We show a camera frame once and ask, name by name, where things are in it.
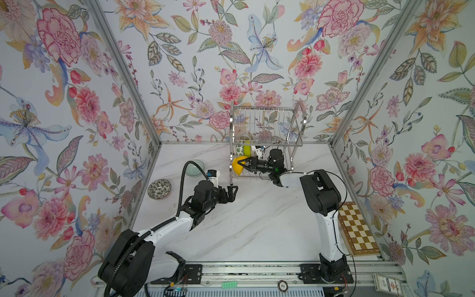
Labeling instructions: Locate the black white patterned bowl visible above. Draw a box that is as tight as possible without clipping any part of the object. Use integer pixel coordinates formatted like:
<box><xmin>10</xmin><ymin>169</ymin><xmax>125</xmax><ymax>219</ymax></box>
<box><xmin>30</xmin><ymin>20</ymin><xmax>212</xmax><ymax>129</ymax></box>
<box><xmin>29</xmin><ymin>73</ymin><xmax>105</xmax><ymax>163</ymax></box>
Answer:
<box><xmin>147</xmin><ymin>179</ymin><xmax>172</xmax><ymax>200</ymax></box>

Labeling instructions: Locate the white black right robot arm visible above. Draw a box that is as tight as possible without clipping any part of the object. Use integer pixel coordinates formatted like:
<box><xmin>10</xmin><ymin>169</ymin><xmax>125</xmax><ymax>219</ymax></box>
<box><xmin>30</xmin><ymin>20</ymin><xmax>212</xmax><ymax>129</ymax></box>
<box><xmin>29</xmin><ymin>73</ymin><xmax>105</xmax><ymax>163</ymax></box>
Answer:
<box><xmin>231</xmin><ymin>148</ymin><xmax>349</xmax><ymax>283</ymax></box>

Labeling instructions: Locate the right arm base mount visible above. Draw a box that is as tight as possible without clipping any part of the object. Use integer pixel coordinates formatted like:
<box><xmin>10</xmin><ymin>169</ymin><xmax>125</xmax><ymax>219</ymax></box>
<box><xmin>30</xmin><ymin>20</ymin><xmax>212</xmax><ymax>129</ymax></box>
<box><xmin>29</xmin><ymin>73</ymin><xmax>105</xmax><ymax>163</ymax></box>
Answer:
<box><xmin>298</xmin><ymin>263</ymin><xmax>355</xmax><ymax>285</ymax></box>

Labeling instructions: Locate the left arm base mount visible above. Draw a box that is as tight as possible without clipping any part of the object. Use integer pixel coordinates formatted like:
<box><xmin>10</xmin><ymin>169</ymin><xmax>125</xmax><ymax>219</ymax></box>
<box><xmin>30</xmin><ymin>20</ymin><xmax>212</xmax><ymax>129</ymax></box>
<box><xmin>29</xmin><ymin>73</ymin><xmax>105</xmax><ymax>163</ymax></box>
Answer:
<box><xmin>151</xmin><ymin>264</ymin><xmax>203</xmax><ymax>285</ymax></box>

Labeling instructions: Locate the lime green plastic bowl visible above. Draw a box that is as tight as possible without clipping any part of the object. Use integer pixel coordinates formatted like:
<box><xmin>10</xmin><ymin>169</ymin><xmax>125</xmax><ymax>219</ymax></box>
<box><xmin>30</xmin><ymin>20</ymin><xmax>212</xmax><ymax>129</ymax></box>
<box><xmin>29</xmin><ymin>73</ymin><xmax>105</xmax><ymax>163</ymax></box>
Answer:
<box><xmin>243</xmin><ymin>141</ymin><xmax>252</xmax><ymax>157</ymax></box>

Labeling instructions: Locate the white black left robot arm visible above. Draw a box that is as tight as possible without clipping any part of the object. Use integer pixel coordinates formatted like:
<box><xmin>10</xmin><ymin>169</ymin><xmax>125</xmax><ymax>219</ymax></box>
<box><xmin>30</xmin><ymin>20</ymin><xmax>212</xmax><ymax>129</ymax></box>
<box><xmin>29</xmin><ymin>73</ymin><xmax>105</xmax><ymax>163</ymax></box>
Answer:
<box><xmin>98</xmin><ymin>180</ymin><xmax>238</xmax><ymax>297</ymax></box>

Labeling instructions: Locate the printed label card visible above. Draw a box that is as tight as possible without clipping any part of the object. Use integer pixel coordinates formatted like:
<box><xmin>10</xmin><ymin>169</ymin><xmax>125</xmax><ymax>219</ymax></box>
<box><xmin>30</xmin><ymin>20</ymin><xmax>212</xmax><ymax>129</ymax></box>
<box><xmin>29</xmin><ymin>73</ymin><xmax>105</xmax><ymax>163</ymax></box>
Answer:
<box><xmin>373</xmin><ymin>273</ymin><xmax>404</xmax><ymax>297</ymax></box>

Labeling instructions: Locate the green connector block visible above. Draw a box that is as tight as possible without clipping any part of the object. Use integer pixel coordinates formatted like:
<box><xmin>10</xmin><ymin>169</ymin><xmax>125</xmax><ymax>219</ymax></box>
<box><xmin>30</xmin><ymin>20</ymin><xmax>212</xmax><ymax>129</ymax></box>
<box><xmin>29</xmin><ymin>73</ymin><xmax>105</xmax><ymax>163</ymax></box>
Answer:
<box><xmin>221</xmin><ymin>281</ymin><xmax>238</xmax><ymax>290</ymax></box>

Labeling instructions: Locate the yellow plastic bowl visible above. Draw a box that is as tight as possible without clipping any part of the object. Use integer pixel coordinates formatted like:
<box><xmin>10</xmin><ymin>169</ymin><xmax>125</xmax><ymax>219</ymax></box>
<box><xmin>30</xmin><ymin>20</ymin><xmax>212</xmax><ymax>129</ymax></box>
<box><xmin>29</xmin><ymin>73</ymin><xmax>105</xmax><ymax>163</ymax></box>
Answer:
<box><xmin>231</xmin><ymin>156</ymin><xmax>248</xmax><ymax>176</ymax></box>

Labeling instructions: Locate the green leaf pattern bowl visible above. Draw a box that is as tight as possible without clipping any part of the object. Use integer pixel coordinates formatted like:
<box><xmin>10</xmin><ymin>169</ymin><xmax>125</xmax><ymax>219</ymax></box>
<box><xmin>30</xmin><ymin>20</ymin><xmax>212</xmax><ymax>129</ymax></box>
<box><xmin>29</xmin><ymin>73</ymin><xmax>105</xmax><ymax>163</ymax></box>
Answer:
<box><xmin>233</xmin><ymin>144</ymin><xmax>244</xmax><ymax>156</ymax></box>

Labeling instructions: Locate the wooden checkerboard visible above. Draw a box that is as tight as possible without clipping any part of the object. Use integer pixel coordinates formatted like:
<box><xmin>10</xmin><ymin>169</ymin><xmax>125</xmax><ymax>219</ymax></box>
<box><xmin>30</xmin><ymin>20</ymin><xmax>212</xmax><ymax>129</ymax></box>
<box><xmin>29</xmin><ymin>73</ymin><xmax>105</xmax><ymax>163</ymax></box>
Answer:
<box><xmin>338</xmin><ymin>202</ymin><xmax>380</xmax><ymax>256</ymax></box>

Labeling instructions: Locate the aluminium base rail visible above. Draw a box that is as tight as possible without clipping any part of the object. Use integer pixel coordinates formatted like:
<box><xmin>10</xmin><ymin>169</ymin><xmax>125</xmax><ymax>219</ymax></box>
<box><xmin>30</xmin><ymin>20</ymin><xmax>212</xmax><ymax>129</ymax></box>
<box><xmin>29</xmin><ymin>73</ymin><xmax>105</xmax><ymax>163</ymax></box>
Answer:
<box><xmin>90</xmin><ymin>260</ymin><xmax>413</xmax><ymax>288</ymax></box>

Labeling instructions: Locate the pink striped bowl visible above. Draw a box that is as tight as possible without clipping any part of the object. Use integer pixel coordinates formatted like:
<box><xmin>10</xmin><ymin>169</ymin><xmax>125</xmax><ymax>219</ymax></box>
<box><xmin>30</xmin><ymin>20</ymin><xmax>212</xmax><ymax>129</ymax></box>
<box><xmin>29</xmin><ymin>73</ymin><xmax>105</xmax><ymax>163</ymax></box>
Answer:
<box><xmin>251</xmin><ymin>146</ymin><xmax>262</xmax><ymax>158</ymax></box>

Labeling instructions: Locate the pale green celadon bowl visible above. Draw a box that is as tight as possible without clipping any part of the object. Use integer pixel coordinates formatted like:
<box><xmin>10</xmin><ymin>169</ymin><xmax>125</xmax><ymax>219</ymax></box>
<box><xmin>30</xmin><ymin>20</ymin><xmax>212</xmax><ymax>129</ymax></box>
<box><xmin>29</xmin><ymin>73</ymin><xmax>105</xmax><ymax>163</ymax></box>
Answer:
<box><xmin>186</xmin><ymin>160</ymin><xmax>205</xmax><ymax>177</ymax></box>

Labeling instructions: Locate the black corrugated left cable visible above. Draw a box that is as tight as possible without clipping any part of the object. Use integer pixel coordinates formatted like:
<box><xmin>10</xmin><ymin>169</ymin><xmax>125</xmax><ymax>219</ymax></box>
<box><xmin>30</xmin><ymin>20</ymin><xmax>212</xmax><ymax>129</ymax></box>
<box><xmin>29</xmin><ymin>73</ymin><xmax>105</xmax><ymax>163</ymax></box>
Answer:
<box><xmin>103</xmin><ymin>160</ymin><xmax>209</xmax><ymax>297</ymax></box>

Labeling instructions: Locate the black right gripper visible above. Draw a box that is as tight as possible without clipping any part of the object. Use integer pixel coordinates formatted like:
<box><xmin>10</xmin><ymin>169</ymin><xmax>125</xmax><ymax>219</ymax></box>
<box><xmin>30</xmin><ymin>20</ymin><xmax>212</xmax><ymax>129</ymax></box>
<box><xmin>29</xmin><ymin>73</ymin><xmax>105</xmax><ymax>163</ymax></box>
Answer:
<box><xmin>239</xmin><ymin>158</ymin><xmax>276</xmax><ymax>175</ymax></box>

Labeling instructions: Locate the silver wire dish rack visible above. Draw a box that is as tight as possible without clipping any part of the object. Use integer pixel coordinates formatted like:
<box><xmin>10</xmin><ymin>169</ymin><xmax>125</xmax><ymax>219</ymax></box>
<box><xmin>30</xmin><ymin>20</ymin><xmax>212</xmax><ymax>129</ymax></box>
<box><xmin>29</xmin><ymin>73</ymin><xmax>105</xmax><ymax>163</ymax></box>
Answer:
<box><xmin>229</xmin><ymin>103</ymin><xmax>308</xmax><ymax>181</ymax></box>

